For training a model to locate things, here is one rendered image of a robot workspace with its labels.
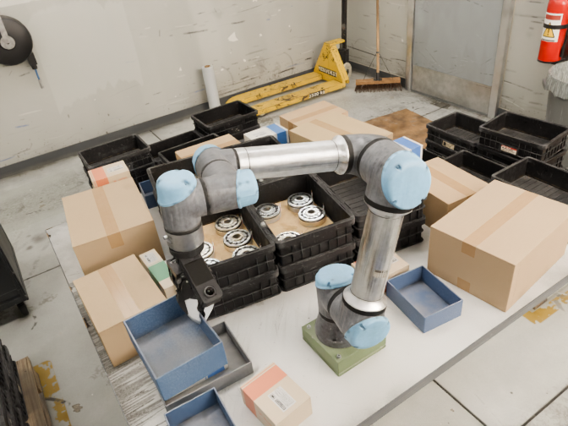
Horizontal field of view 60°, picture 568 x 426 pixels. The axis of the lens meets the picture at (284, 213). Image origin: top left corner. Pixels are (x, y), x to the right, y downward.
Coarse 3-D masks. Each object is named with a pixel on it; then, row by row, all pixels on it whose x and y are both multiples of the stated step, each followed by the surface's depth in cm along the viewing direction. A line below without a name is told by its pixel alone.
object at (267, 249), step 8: (248, 208) 181; (256, 216) 176; (264, 232) 167; (272, 240) 163; (264, 248) 160; (272, 248) 161; (240, 256) 158; (248, 256) 159; (256, 256) 160; (216, 264) 156; (224, 264) 156; (232, 264) 158
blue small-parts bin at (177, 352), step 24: (144, 312) 112; (168, 312) 116; (144, 336) 114; (168, 336) 114; (192, 336) 113; (216, 336) 103; (144, 360) 101; (168, 360) 108; (192, 360) 99; (216, 360) 103; (168, 384) 98; (192, 384) 102
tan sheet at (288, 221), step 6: (276, 204) 200; (282, 204) 199; (282, 210) 195; (288, 210) 195; (282, 216) 192; (288, 216) 191; (294, 216) 191; (276, 222) 189; (282, 222) 188; (288, 222) 188; (294, 222) 188; (330, 222) 185; (270, 228) 186; (276, 228) 186; (282, 228) 185; (288, 228) 185; (294, 228) 184; (300, 228) 184; (306, 228) 184; (312, 228) 183; (276, 234) 183
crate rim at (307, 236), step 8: (288, 176) 197; (312, 176) 195; (264, 184) 194; (320, 184) 190; (328, 192) 185; (336, 200) 179; (344, 208) 175; (352, 216) 170; (336, 224) 167; (344, 224) 168; (352, 224) 170; (272, 232) 167; (304, 232) 165; (312, 232) 165; (320, 232) 166; (328, 232) 167; (288, 240) 162; (296, 240) 163; (304, 240) 165; (280, 248) 163
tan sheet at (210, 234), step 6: (204, 228) 190; (210, 228) 190; (246, 228) 188; (204, 234) 187; (210, 234) 187; (216, 234) 186; (204, 240) 184; (210, 240) 184; (216, 240) 183; (222, 240) 183; (252, 240) 181; (216, 246) 180; (222, 246) 180; (216, 252) 177; (222, 252) 177; (228, 252) 177; (216, 258) 174; (222, 258) 174; (228, 258) 174
